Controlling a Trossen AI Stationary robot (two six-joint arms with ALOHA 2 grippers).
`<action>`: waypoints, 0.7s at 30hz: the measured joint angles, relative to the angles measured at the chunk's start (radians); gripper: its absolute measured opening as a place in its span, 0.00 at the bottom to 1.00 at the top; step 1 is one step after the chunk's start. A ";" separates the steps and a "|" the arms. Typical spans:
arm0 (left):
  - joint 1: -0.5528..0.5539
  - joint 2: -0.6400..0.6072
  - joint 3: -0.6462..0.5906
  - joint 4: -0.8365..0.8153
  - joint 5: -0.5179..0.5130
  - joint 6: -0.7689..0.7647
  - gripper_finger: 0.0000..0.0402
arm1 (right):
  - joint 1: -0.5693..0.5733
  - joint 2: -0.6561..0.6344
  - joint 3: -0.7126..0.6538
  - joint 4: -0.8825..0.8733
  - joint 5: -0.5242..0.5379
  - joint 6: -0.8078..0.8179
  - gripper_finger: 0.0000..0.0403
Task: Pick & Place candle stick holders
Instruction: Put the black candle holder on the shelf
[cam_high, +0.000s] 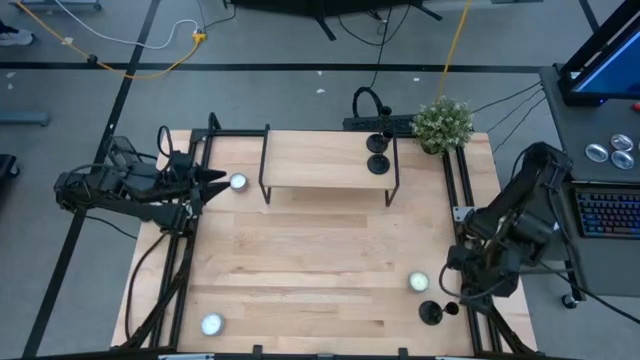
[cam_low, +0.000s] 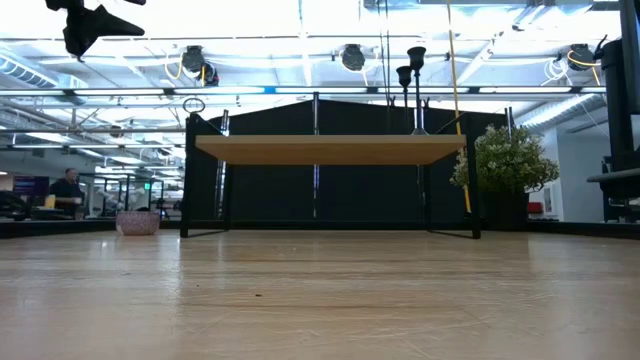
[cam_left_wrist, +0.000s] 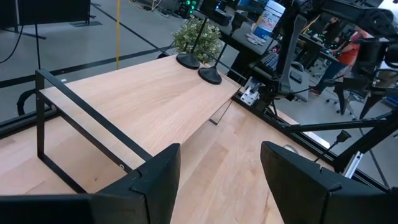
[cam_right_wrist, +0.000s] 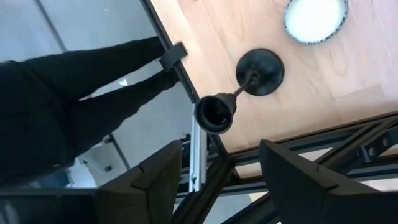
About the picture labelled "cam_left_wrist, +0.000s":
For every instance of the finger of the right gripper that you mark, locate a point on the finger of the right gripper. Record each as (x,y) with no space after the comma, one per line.
(371,99)
(343,93)

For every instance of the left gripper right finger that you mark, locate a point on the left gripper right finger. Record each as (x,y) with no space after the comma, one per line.
(298,189)

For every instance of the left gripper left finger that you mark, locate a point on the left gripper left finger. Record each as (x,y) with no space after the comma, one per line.
(149,193)

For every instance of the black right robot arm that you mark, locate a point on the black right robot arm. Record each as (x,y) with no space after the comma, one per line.
(292,46)

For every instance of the person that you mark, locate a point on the person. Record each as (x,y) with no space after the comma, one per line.
(332,28)
(348,54)

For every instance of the backlit computer keyboard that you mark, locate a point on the backlit computer keyboard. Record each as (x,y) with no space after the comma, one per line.
(270,60)

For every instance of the white canister blue label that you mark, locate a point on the white canister blue label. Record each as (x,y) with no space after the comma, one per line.
(269,18)

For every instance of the black computer monitor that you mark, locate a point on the black computer monitor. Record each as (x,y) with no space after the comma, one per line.
(217,14)

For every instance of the small potted green plant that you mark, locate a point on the small potted green plant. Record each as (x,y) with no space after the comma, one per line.
(183,39)

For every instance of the computer with green lights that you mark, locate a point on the computer with green lights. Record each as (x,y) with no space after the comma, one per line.
(190,6)

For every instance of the black board stand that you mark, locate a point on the black board stand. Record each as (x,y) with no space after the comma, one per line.
(46,11)

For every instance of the silver arm base bracket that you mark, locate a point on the silver arm base bracket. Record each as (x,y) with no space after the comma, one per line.
(248,96)

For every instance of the wooden shelf riser black frame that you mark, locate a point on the wooden shelf riser black frame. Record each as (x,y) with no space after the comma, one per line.
(140,93)

